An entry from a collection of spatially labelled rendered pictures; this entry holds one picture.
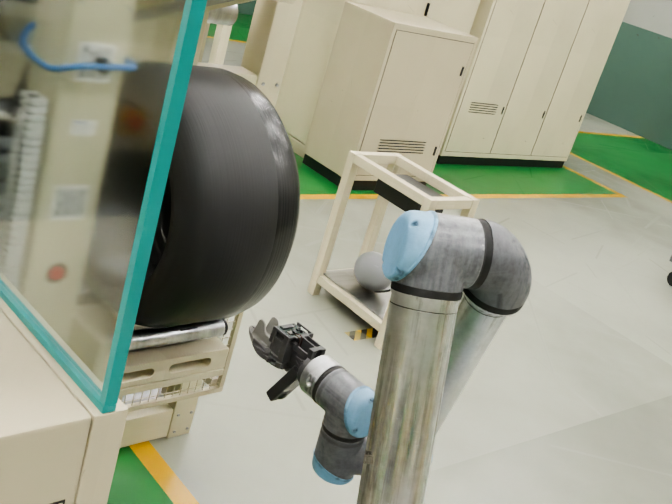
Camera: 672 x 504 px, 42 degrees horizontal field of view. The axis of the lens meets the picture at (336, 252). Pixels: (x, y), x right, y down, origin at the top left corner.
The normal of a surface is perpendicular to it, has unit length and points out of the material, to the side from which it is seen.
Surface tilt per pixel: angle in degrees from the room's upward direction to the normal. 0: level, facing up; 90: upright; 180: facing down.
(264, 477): 0
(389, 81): 90
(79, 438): 90
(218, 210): 73
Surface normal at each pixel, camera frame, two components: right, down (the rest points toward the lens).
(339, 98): -0.74, 0.04
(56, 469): 0.65, 0.45
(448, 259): 0.26, 0.15
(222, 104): 0.54, -0.59
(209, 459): 0.28, -0.89
